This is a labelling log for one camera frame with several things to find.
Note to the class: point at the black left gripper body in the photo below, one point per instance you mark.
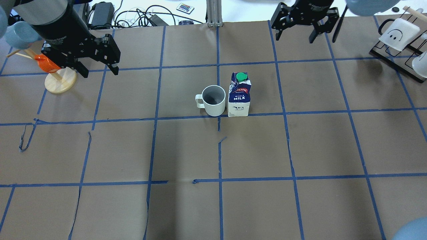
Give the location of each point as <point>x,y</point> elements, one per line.
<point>64,29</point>

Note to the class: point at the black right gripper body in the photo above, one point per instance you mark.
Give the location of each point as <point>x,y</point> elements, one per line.
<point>312,4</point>

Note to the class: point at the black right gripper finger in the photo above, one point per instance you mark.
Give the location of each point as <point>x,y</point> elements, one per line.
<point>282,19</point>
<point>323,21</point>

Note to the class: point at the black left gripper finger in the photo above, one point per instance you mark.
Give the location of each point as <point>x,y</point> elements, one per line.
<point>81,69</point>
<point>107,52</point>

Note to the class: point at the blue white milk carton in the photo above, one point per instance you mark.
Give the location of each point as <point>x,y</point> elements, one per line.
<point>239,95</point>

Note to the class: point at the white ribbed mug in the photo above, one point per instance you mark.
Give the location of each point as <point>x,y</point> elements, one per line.
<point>212,100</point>

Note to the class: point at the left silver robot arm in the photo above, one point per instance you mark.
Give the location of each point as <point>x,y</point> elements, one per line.
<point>37,13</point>

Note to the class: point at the orange cup on stand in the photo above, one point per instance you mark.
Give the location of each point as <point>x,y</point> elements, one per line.
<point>46,64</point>

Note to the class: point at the grey blue cup on stand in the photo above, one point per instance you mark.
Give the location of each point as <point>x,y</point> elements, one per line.
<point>21,35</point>

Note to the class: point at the black power brick near laptop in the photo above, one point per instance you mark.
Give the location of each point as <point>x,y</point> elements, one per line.
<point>102,15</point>

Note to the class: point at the white mug on rack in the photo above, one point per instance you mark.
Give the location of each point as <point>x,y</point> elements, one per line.
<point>397,33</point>
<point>419,65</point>

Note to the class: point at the small remote control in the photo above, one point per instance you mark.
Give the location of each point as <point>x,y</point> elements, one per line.
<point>185,8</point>

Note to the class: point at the aluminium frame post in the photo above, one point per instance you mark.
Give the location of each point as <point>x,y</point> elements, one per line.
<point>214,13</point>

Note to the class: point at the black wire mug rack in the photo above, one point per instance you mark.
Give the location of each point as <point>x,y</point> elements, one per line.
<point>402,60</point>

